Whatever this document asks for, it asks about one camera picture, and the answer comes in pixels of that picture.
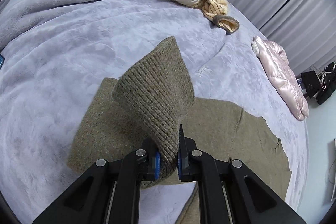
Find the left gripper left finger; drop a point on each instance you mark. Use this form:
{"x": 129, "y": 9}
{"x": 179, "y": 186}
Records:
{"x": 108, "y": 191}

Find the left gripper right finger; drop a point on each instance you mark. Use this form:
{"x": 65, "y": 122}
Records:
{"x": 223, "y": 187}

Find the olive brown knit sweater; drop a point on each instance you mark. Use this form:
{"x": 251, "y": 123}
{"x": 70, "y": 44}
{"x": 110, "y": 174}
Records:
{"x": 154, "y": 99}

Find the pink satin puffer jacket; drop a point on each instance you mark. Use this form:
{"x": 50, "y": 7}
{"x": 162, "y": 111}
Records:
{"x": 276, "y": 66}

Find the black hanging garment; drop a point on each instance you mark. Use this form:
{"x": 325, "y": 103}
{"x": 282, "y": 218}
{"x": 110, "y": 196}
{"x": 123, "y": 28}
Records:
{"x": 312, "y": 83}

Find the lavender plush bedspread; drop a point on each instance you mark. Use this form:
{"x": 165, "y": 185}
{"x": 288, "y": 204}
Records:
{"x": 57, "y": 52}

